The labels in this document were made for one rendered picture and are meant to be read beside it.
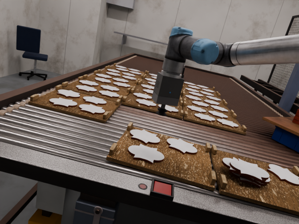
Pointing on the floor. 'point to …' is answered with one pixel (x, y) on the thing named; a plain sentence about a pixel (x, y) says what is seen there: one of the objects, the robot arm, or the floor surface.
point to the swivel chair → (30, 47)
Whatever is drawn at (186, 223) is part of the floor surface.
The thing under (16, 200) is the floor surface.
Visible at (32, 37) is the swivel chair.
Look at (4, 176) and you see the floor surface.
